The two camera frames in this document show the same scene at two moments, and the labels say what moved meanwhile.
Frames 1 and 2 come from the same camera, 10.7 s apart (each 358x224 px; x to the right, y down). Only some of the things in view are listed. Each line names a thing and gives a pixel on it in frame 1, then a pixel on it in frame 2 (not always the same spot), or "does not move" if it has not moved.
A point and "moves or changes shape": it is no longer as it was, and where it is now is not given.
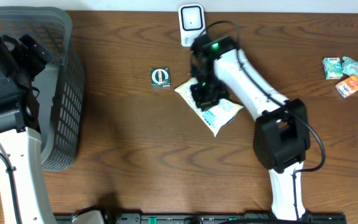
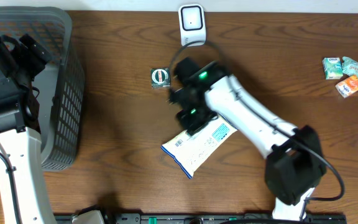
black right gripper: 204,101 -> 191,126
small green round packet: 160,77 does not move
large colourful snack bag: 214,117 moves or changes shape
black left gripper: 35,49 does not move
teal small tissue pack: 332,68 does not move
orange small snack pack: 349,85 does not move
